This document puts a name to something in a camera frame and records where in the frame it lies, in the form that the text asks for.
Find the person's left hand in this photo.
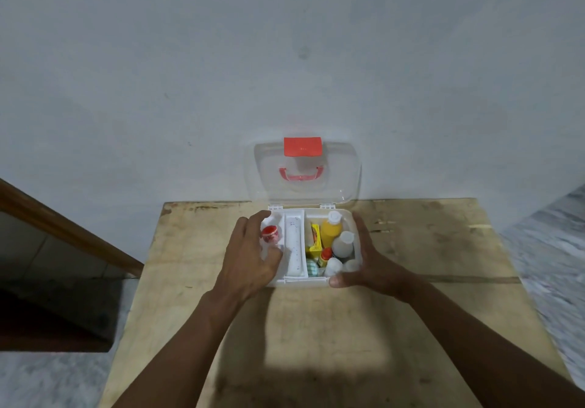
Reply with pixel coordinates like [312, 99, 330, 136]
[205, 210, 284, 308]

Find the person's right hand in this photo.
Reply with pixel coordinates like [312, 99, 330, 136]
[328, 212, 419, 306]

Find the white bottle green label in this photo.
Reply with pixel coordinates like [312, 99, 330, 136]
[331, 231, 356, 259]

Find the long printed gauze roll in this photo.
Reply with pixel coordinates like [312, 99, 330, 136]
[286, 218, 306, 278]

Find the yellow bottle white cap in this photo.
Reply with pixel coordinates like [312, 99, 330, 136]
[321, 211, 344, 250]

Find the green and yellow carton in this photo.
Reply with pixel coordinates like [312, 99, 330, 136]
[305, 223, 324, 261]

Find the clear plastic first-aid box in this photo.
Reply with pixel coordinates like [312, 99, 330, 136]
[249, 137, 364, 289]

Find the person's right forearm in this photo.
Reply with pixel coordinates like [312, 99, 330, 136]
[402, 277, 585, 408]

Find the person's left forearm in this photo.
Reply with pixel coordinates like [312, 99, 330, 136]
[112, 291, 243, 408]

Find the white divided insert tray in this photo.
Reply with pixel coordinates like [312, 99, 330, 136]
[260, 209, 307, 284]

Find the light brown door frame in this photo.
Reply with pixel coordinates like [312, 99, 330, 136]
[0, 178, 145, 279]

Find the dark brown door post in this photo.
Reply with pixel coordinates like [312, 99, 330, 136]
[0, 337, 114, 354]

